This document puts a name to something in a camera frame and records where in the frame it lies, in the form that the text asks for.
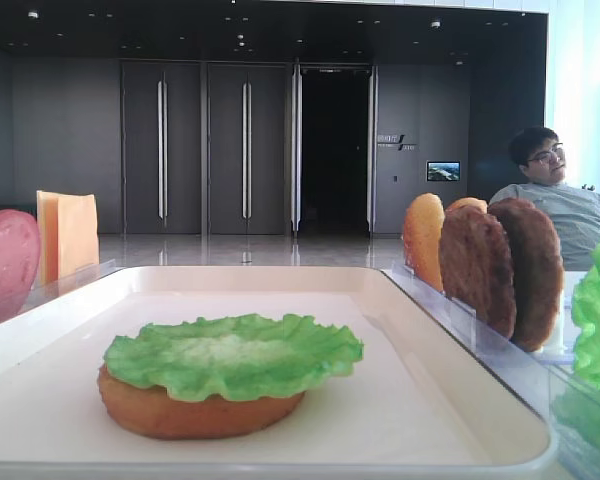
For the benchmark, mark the red tomato slice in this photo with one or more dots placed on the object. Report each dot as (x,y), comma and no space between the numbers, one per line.
(19,259)

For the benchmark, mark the front bread bun slice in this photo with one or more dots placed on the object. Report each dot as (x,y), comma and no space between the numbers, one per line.
(421,234)

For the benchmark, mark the bread bun slice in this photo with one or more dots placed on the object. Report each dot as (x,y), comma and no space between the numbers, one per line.
(421,234)
(473,202)

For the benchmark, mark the green lettuce leaf on bun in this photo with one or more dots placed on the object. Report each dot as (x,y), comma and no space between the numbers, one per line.
(240,358)

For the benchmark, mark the front brown meat patty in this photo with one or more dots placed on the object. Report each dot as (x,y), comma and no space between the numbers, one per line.
(477,268)

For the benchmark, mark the brown meat patty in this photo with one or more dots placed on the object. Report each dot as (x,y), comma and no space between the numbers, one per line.
(538,270)
(477,268)

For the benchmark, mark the rear bread bun slice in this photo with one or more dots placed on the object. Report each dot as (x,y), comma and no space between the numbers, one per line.
(473,202)

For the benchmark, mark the front orange cheese slice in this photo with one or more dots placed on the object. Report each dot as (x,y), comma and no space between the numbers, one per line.
(78,245)

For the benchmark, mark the orange cheese slice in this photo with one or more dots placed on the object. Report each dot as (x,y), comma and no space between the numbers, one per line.
(78,245)
(47,219)

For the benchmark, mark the rear brown meat patty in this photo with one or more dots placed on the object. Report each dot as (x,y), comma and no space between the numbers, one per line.
(538,270)

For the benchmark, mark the rear orange cheese slice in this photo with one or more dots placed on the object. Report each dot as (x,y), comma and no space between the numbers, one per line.
(47,219)

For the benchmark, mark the middle dark double door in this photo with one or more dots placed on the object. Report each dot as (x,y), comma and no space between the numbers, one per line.
(246,150)

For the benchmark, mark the dark double door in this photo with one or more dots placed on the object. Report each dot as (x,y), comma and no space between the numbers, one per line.
(246,150)
(162,147)

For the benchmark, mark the left dark double door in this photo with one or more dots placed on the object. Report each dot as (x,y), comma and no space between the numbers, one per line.
(162,147)

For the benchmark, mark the white plastic tray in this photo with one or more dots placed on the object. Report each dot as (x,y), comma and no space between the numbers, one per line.
(418,406)

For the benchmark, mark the bottom bun slice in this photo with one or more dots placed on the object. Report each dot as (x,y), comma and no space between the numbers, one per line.
(152,413)

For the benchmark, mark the clear acrylic left holder rack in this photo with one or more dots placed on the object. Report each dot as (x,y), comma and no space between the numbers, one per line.
(45,292)

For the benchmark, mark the clear acrylic holder rack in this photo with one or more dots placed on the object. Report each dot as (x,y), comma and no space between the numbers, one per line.
(544,380)
(45,292)

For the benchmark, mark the seated person grey shirt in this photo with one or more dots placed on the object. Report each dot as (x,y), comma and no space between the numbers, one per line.
(575,212)

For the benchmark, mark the clear acrylic right holder rack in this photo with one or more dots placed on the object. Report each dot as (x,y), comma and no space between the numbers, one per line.
(544,380)

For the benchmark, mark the small wall screen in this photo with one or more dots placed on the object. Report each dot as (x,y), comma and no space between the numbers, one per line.
(443,171)

